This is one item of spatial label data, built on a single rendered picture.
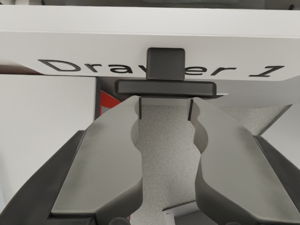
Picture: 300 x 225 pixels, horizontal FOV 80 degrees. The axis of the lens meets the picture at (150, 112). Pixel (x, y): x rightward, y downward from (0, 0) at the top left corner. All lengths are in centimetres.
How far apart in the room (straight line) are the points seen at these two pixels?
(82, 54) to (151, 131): 90
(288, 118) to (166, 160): 71
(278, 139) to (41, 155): 112
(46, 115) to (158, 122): 79
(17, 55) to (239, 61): 19
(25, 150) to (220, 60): 30
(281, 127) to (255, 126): 13
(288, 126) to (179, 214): 77
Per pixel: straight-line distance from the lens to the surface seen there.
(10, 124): 36
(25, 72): 43
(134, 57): 16
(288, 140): 124
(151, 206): 114
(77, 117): 30
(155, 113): 104
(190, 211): 115
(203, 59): 16
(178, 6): 24
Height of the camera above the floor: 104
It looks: 87 degrees down
